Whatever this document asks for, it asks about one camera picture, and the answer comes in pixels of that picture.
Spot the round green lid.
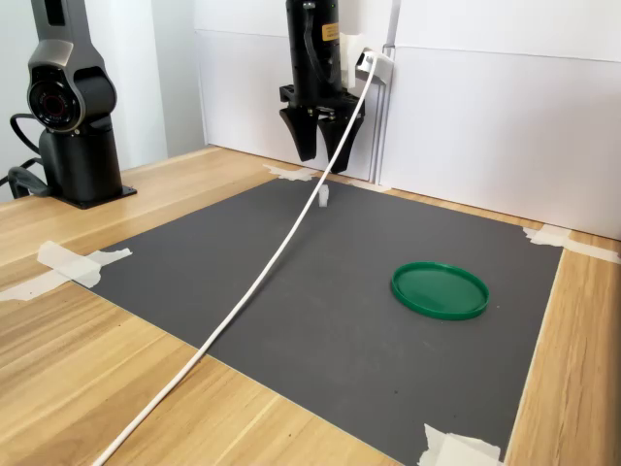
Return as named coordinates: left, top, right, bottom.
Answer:
left=390, top=261, right=491, bottom=321

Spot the white masking tape piece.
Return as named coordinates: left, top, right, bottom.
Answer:
left=346, top=178, right=392, bottom=193
left=263, top=163, right=319, bottom=183
left=416, top=422, right=504, bottom=466
left=522, top=224, right=572, bottom=248
left=0, top=269, right=74, bottom=303
left=562, top=239, right=621, bottom=266
left=37, top=241, right=133, bottom=287

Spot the clear plastic panel joiner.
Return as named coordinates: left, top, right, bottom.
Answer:
left=369, top=42, right=398, bottom=189

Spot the white partition panel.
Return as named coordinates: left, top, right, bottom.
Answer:
left=193, top=27, right=389, bottom=185
left=377, top=44, right=621, bottom=242

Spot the dark grey mat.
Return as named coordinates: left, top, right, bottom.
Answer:
left=89, top=177, right=567, bottom=466

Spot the white camera box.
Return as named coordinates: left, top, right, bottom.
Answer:
left=339, top=31, right=395, bottom=91

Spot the white camera cable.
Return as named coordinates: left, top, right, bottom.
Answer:
left=91, top=55, right=378, bottom=466

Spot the black braided cable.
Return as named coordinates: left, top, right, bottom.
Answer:
left=0, top=157, right=49, bottom=200
left=9, top=113, right=46, bottom=164

